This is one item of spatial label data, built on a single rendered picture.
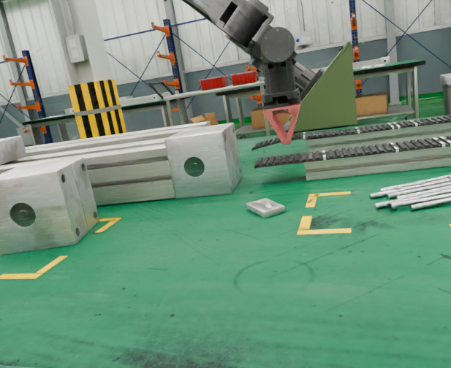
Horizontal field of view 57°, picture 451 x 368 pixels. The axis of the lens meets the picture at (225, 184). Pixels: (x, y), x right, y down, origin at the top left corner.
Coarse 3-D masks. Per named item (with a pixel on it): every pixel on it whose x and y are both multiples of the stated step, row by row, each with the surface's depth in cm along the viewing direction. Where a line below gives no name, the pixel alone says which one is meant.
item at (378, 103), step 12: (360, 96) 534; (372, 96) 514; (384, 96) 508; (360, 108) 523; (372, 108) 517; (384, 108) 512; (192, 120) 592; (204, 120) 611; (216, 120) 602; (252, 120) 562; (264, 120) 558; (288, 120) 551
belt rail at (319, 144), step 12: (372, 132) 77; (384, 132) 77; (396, 132) 77; (408, 132) 76; (420, 132) 76; (432, 132) 76; (444, 132) 75; (312, 144) 80; (324, 144) 80; (336, 144) 80; (348, 144) 79; (360, 144) 78; (372, 144) 78
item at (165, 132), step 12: (132, 132) 92; (144, 132) 91; (156, 132) 84; (168, 132) 82; (48, 144) 98; (60, 144) 96; (72, 144) 88; (84, 144) 87; (96, 144) 86; (108, 144) 85
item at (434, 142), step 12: (384, 144) 63; (396, 144) 63; (408, 144) 60; (420, 144) 60; (432, 144) 58; (444, 144) 57; (288, 156) 67; (300, 156) 65; (312, 156) 63; (324, 156) 61; (336, 156) 61; (348, 156) 60
